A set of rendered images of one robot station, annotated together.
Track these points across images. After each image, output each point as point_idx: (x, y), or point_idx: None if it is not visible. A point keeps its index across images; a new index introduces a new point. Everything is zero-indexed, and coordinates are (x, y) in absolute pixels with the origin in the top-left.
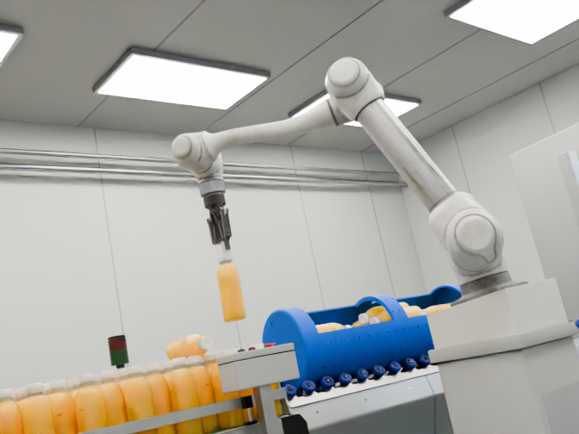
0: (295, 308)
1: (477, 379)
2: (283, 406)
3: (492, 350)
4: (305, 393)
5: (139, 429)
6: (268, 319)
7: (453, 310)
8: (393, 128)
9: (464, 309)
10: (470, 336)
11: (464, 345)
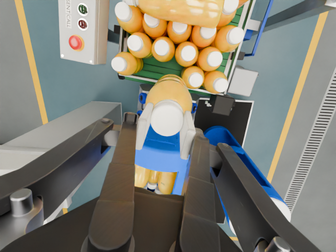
0: (137, 160)
1: (41, 142)
2: (146, 89)
3: (12, 146)
4: (142, 110)
5: None
6: (179, 149)
7: (8, 167)
8: None
9: (0, 166)
10: (18, 155)
11: (26, 150)
